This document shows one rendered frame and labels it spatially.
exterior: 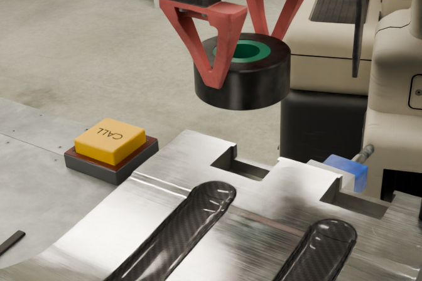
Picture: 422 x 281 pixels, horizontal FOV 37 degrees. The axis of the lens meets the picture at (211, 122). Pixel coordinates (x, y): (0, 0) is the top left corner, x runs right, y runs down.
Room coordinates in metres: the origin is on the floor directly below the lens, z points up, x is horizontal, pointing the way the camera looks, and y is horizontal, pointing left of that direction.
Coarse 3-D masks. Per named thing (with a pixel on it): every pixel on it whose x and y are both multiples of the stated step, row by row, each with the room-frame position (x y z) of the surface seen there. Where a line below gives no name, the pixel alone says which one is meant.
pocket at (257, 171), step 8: (224, 152) 0.50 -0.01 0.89; (232, 152) 0.51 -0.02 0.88; (216, 160) 0.49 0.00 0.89; (224, 160) 0.50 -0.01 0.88; (232, 160) 0.51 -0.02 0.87; (240, 160) 0.51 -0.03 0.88; (248, 160) 0.51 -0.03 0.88; (224, 168) 0.50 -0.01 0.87; (232, 168) 0.51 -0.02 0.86; (240, 168) 0.51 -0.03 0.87; (248, 168) 0.50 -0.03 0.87; (256, 168) 0.50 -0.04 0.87; (264, 168) 0.49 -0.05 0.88; (272, 168) 0.49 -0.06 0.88; (248, 176) 0.50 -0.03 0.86; (256, 176) 0.50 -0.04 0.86; (264, 176) 0.49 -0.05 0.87
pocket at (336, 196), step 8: (336, 184) 0.45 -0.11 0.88; (328, 192) 0.44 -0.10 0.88; (336, 192) 0.45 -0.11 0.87; (344, 192) 0.45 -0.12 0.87; (352, 192) 0.45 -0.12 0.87; (320, 200) 0.42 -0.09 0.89; (328, 200) 0.44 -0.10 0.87; (336, 200) 0.45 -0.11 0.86; (344, 200) 0.45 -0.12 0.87; (352, 200) 0.44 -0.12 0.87; (360, 200) 0.44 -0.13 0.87; (368, 200) 0.44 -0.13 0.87; (376, 200) 0.44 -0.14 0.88; (392, 200) 0.43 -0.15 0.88; (344, 208) 0.44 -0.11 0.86; (352, 208) 0.44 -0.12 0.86; (360, 208) 0.44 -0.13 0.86; (368, 208) 0.44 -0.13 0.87; (376, 208) 0.43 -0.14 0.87; (384, 208) 0.43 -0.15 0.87; (376, 216) 0.43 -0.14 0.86
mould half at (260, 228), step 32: (160, 160) 0.49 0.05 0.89; (192, 160) 0.49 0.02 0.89; (288, 160) 0.48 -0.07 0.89; (128, 192) 0.45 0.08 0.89; (160, 192) 0.45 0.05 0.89; (256, 192) 0.44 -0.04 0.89; (288, 192) 0.43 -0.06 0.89; (320, 192) 0.43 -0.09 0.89; (96, 224) 0.41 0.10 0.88; (128, 224) 0.41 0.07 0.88; (224, 224) 0.40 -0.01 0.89; (256, 224) 0.40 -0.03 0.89; (288, 224) 0.39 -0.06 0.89; (352, 224) 0.39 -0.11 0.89; (384, 224) 0.39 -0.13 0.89; (416, 224) 0.38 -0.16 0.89; (64, 256) 0.37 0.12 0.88; (96, 256) 0.37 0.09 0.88; (128, 256) 0.37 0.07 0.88; (192, 256) 0.37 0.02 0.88; (224, 256) 0.36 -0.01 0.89; (256, 256) 0.36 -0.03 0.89; (288, 256) 0.36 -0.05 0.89; (352, 256) 0.36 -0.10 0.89; (384, 256) 0.35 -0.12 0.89; (416, 256) 0.35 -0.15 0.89
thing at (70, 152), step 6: (150, 138) 0.65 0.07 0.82; (144, 144) 0.63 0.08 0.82; (150, 144) 0.63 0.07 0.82; (72, 150) 0.63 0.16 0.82; (138, 150) 0.62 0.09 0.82; (78, 156) 0.61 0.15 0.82; (84, 156) 0.61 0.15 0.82; (132, 156) 0.61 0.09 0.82; (90, 162) 0.60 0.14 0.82; (96, 162) 0.60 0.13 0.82; (102, 162) 0.60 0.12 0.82; (120, 162) 0.60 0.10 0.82; (126, 162) 0.60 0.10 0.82; (108, 168) 0.59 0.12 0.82; (114, 168) 0.59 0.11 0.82
